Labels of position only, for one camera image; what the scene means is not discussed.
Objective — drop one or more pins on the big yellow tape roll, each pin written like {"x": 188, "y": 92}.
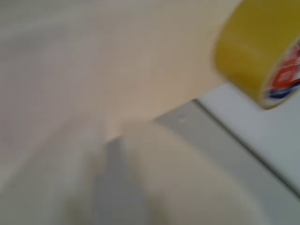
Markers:
{"x": 246, "y": 47}

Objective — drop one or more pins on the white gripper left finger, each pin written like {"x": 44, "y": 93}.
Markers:
{"x": 47, "y": 194}

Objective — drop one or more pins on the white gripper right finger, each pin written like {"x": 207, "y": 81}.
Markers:
{"x": 187, "y": 187}

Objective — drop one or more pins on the beige flat sheet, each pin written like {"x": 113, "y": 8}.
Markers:
{"x": 117, "y": 58}

